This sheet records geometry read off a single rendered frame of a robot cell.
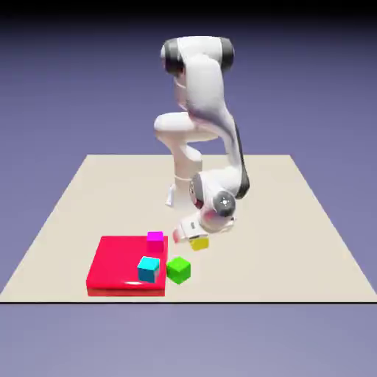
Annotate small magenta cube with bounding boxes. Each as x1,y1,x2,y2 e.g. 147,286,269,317
147,230,165,253

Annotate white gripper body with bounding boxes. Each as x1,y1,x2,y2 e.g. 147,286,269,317
172,216,208,244

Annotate large red box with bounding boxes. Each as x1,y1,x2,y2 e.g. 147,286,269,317
85,235,169,297

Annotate small green cube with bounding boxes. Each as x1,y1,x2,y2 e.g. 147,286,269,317
166,256,191,286

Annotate small cyan cube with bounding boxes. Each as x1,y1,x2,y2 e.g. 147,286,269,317
137,256,161,284

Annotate small yellow cube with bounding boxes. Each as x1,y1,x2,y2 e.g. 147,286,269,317
188,236,210,252

